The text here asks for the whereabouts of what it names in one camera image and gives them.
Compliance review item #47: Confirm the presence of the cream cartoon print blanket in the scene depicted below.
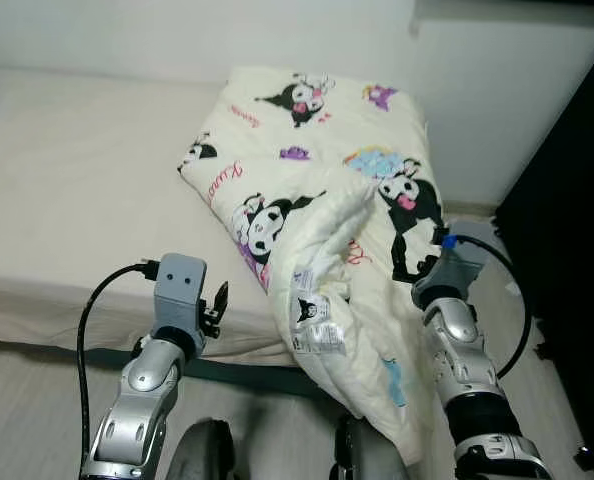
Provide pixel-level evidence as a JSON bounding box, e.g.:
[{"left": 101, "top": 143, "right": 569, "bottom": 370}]
[{"left": 177, "top": 65, "right": 448, "bottom": 466}]

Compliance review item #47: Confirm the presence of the teal bed base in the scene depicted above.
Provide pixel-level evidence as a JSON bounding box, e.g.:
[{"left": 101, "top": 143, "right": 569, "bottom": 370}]
[{"left": 0, "top": 330, "right": 378, "bottom": 401}]

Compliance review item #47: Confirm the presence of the silver robot left leg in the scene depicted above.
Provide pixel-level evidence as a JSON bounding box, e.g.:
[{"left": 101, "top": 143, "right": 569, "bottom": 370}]
[{"left": 167, "top": 418, "right": 236, "bottom": 480}]

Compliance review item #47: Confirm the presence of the silver robot leg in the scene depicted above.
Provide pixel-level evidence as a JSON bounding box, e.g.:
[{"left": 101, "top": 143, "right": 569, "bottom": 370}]
[
  {"left": 332, "top": 415, "right": 408, "bottom": 480},
  {"left": 167, "top": 418, "right": 236, "bottom": 480}
]

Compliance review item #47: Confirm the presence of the black wardrobe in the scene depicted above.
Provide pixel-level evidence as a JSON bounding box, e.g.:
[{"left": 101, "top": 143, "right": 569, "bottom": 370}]
[{"left": 492, "top": 30, "right": 594, "bottom": 480}]

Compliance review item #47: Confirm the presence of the mattress with cream sheet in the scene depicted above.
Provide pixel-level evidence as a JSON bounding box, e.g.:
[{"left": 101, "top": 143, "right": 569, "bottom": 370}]
[{"left": 0, "top": 65, "right": 498, "bottom": 366}]

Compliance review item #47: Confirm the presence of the silver robot right leg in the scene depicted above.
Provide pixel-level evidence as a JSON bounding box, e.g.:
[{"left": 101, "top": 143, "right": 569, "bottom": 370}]
[{"left": 332, "top": 415, "right": 408, "bottom": 480}]

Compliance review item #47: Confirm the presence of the light grey left wrist camera mount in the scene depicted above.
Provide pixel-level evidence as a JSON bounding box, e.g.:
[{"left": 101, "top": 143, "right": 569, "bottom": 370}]
[{"left": 152, "top": 253, "right": 208, "bottom": 336}]

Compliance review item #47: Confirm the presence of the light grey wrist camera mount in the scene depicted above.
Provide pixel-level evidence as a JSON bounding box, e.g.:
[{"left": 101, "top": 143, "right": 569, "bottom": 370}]
[
  {"left": 417, "top": 220, "right": 493, "bottom": 301},
  {"left": 152, "top": 253, "right": 208, "bottom": 336}
]

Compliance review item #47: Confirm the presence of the light grey right wrist camera mount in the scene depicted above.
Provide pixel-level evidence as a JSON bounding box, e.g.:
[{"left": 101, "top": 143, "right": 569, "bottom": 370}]
[{"left": 417, "top": 220, "right": 493, "bottom": 301}]

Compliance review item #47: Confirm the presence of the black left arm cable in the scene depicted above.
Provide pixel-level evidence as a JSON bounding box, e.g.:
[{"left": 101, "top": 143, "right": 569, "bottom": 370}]
[{"left": 77, "top": 260, "right": 161, "bottom": 466}]

